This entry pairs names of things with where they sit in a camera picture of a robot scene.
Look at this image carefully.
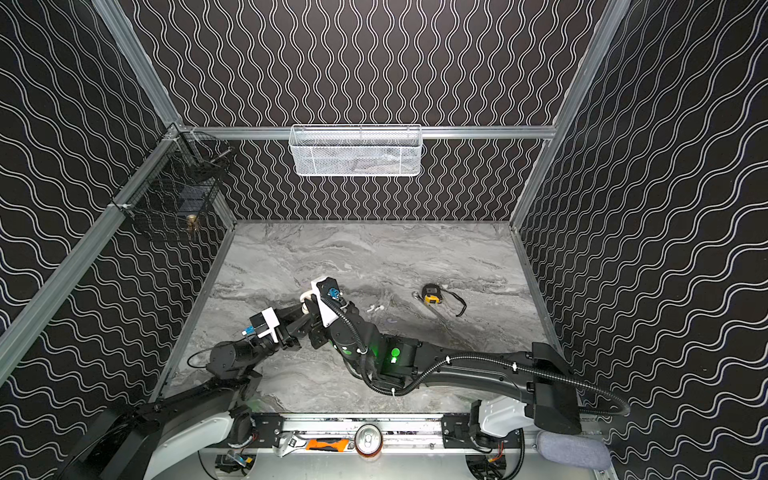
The beige earbud charging case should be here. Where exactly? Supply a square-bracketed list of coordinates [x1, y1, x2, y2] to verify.
[300, 291, 316, 305]

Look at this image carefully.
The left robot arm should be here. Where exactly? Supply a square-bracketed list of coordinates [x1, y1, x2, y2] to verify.
[56, 303, 318, 479]

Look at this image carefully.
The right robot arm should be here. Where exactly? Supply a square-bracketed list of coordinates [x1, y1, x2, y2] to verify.
[305, 298, 631, 435]

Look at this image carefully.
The metal rod tool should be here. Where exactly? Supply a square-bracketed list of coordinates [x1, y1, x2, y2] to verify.
[412, 291, 448, 326]

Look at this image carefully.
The yellow black tape measure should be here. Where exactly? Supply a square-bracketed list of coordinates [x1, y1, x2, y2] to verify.
[421, 283, 467, 317]

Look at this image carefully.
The soda can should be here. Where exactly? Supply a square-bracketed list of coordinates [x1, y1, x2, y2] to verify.
[354, 424, 384, 460]

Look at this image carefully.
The orange utility knife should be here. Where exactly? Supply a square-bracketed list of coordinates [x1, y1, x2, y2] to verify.
[305, 438, 354, 453]

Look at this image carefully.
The adjustable wrench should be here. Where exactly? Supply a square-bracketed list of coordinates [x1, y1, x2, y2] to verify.
[272, 432, 309, 458]

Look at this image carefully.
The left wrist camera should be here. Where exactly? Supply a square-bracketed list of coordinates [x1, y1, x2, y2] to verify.
[242, 307, 281, 343]

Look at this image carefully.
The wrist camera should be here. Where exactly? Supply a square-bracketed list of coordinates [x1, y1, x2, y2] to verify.
[311, 276, 342, 328]
[242, 307, 281, 343]

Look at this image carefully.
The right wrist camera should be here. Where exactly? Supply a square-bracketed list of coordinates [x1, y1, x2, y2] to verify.
[311, 276, 342, 328]

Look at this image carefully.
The white wire mesh basket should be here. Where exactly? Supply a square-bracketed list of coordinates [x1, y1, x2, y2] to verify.
[288, 124, 424, 177]

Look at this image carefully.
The black wire basket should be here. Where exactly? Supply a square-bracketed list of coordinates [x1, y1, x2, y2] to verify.
[119, 130, 233, 244]

